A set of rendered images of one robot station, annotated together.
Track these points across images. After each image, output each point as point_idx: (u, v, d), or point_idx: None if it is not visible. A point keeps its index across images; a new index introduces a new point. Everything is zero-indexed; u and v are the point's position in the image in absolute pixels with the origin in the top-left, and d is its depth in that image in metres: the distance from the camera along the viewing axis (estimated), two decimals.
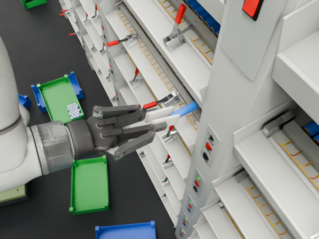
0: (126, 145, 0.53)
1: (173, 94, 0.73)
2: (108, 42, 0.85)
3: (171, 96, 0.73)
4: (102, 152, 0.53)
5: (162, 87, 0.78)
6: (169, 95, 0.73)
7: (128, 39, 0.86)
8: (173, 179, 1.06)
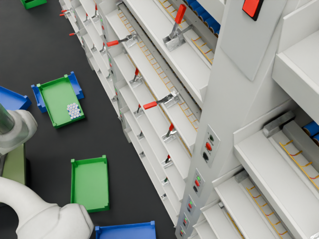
0: None
1: (173, 94, 0.73)
2: (108, 42, 0.85)
3: (171, 96, 0.73)
4: None
5: (162, 87, 0.78)
6: (169, 95, 0.73)
7: (128, 39, 0.86)
8: (173, 179, 1.06)
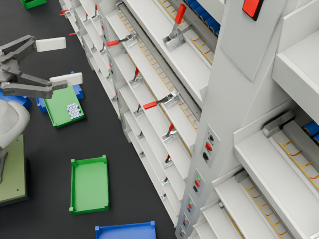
0: None
1: (173, 94, 0.73)
2: (108, 42, 0.85)
3: (171, 96, 0.73)
4: None
5: (162, 87, 0.78)
6: (169, 95, 0.73)
7: (128, 39, 0.86)
8: (173, 179, 1.06)
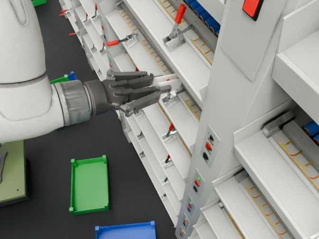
0: (118, 81, 0.67)
1: (179, 91, 0.74)
2: (108, 42, 0.85)
3: (177, 93, 0.73)
4: (103, 81, 0.63)
5: None
6: None
7: (128, 39, 0.86)
8: (173, 179, 1.06)
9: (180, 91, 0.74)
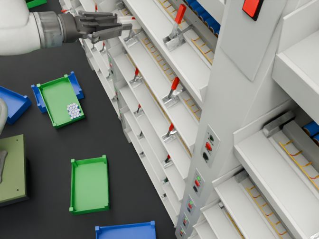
0: None
1: (179, 91, 0.74)
2: (134, 19, 0.82)
3: (177, 94, 0.74)
4: (74, 18, 0.77)
5: (162, 87, 0.78)
6: None
7: (130, 39, 0.87)
8: (173, 179, 1.06)
9: (180, 91, 0.74)
